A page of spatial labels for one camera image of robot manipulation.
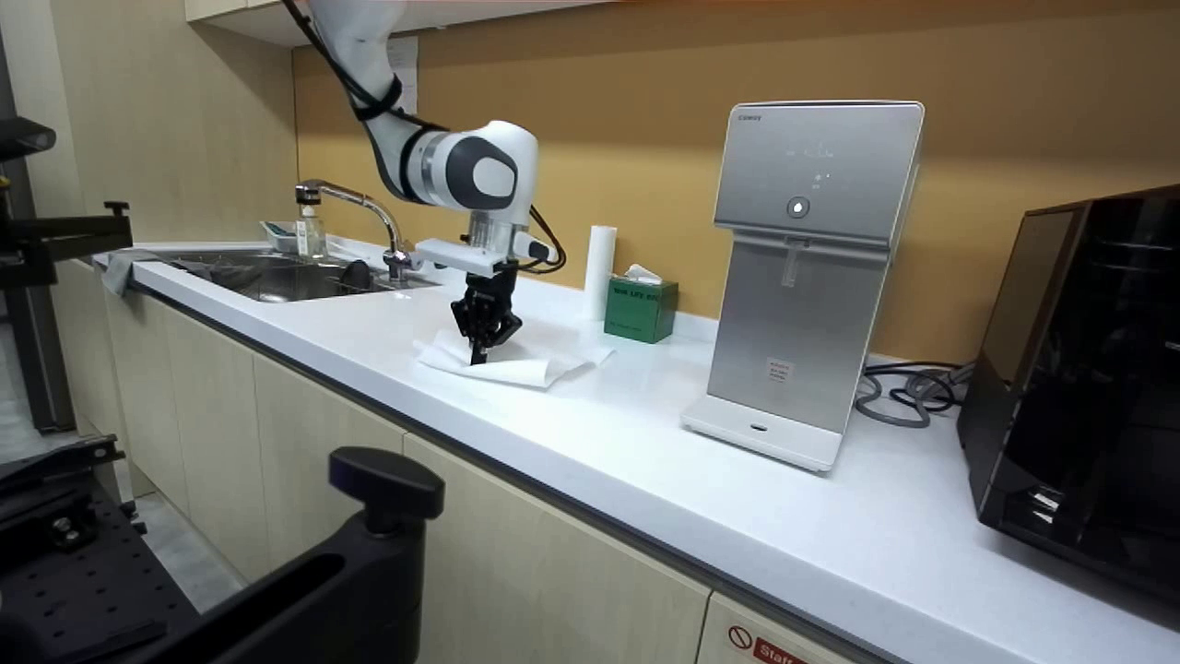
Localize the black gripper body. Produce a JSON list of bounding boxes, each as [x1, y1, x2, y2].
[[460, 263, 525, 311]]

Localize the chrome sink faucet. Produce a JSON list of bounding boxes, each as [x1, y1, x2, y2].
[[291, 177, 425, 281]]

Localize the white paper towel roll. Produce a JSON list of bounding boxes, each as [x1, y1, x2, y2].
[[582, 220, 619, 333]]

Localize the green tissue box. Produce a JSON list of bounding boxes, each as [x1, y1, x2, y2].
[[603, 263, 681, 346]]

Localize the clear soap bottle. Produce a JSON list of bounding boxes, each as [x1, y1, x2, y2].
[[291, 199, 327, 263]]

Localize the stainless steel sink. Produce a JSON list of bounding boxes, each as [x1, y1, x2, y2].
[[159, 246, 438, 306]]

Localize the black cart with knob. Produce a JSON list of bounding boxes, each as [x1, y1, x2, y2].
[[123, 443, 450, 664]]

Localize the silver water dispenser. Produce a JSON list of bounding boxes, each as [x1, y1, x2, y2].
[[678, 99, 928, 480]]

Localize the grey rag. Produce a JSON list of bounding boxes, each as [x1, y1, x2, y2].
[[94, 246, 161, 300]]

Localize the red warning sticker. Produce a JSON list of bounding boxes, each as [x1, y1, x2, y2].
[[723, 625, 809, 664]]

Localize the beige cabinet door with sticker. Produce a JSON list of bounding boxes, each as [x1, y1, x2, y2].
[[697, 585, 865, 664]]

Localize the black perforated platform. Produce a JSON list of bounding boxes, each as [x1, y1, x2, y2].
[[0, 437, 208, 664]]

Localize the black countertop appliance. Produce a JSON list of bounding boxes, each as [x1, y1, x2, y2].
[[956, 180, 1180, 606]]

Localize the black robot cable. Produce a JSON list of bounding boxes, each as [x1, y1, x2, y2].
[[276, 0, 568, 277]]

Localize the white paper wall note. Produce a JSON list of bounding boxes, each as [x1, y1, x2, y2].
[[388, 33, 422, 118]]

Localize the black power cables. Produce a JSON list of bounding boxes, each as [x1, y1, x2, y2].
[[851, 359, 978, 433]]

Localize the black camera stand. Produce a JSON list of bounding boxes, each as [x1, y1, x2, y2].
[[0, 33, 138, 439]]

